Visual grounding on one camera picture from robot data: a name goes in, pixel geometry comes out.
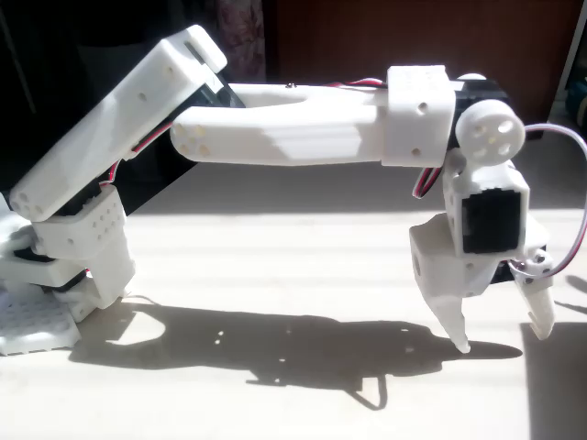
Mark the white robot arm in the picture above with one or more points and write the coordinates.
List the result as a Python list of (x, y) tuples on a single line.
[(298, 133)]

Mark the white perforated base plate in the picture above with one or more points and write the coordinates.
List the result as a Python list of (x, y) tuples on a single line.
[(32, 327)]

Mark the teal object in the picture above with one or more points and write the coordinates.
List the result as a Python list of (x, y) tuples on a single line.
[(578, 101)]

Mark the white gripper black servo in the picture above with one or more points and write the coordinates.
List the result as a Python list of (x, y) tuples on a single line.
[(441, 280)]

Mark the white shelf post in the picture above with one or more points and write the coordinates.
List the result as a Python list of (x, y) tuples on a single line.
[(571, 46)]

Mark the brown wooden cabinet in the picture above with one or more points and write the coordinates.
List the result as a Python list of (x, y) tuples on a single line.
[(344, 36)]

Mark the pinkish patterned fabric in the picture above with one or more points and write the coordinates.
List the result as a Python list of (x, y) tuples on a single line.
[(243, 27)]

